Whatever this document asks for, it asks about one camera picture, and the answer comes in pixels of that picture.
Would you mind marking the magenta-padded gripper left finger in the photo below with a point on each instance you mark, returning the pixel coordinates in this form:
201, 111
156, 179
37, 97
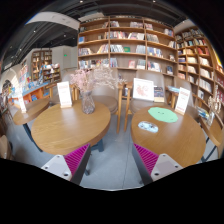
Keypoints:
56, 165

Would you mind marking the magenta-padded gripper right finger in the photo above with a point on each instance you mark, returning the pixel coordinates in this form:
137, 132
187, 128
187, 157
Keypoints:
165, 165

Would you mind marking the blue grey computer mouse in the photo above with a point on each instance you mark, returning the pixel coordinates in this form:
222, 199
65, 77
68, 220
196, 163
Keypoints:
148, 126

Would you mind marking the green round mouse pad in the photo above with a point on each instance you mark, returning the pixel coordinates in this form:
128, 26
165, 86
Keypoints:
163, 114

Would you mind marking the round wooden side table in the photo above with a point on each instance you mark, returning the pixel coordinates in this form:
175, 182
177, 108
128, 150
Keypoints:
66, 128
213, 133

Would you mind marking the small round wooden table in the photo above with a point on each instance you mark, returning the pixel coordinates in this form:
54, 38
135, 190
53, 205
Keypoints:
31, 111

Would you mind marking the stack of colourful books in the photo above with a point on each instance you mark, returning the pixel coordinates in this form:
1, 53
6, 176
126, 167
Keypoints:
203, 113

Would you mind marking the white and brown sign stand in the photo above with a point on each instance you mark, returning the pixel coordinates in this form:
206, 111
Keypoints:
182, 100

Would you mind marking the glass vase with pink flowers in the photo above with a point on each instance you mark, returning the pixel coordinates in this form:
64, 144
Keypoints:
88, 101

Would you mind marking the small white sign stand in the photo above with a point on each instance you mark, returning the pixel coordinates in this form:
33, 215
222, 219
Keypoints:
21, 103

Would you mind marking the white and red sign stand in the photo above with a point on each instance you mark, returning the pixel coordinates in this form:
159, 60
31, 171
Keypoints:
64, 94

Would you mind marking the dark blue book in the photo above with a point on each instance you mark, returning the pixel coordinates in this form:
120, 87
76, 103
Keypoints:
159, 94

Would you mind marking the glass vase with dried flowers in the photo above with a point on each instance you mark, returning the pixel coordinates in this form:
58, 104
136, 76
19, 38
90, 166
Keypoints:
213, 106

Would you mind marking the stack of light blue books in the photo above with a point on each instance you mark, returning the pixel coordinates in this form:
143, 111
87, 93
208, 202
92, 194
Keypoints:
173, 89

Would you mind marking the white framed flower picture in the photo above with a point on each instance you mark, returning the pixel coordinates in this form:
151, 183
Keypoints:
143, 89

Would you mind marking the blue display counter with books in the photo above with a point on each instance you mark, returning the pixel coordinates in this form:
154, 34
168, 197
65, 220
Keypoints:
31, 90

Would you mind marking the small wooden bookshelf unit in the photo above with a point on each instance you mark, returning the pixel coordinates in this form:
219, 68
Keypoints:
41, 63

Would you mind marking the curved wooden bookshelf unit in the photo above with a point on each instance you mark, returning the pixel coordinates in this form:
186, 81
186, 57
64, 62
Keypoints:
200, 63

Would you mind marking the wide wooden bookshelf unit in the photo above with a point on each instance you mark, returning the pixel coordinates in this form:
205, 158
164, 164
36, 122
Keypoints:
126, 46

